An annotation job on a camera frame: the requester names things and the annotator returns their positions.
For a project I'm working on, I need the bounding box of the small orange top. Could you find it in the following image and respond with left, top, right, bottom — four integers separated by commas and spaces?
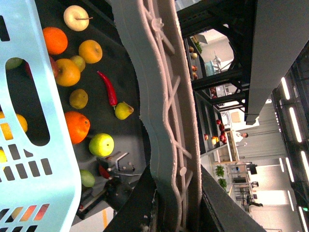
42, 27, 68, 55

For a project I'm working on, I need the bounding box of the brown kiwi fruit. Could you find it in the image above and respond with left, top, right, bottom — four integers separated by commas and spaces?
69, 89, 88, 109

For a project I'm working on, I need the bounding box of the light blue shopping basket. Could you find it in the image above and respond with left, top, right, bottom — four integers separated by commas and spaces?
0, 0, 81, 232

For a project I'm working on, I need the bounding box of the person in white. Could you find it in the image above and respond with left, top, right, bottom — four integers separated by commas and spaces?
232, 131, 249, 146

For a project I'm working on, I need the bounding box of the green apple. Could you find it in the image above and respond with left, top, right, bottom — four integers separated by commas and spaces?
89, 133, 114, 157

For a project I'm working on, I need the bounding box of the green lime on tray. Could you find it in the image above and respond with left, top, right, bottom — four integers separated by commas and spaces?
80, 169, 95, 188

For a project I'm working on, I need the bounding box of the grey basket handle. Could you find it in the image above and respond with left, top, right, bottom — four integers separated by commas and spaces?
111, 0, 202, 232

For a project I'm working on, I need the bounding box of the yellow lemon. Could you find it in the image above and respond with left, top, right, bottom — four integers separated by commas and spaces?
16, 114, 28, 132

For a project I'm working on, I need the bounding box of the yellow orange apple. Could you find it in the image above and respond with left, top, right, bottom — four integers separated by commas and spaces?
56, 58, 81, 87

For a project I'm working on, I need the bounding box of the large orange on tray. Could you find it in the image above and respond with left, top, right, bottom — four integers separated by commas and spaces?
64, 111, 90, 145

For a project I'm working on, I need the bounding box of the yellow orange round pear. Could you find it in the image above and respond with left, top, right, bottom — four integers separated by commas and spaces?
78, 40, 103, 64

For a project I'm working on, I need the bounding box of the red chili pepper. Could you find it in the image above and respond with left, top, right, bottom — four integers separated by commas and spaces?
97, 71, 118, 107

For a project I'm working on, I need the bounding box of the pale apple with long stem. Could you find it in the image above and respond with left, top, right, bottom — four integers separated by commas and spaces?
63, 5, 93, 32

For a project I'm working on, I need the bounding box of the yellow green pear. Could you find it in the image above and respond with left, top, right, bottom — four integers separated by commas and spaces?
114, 101, 134, 120

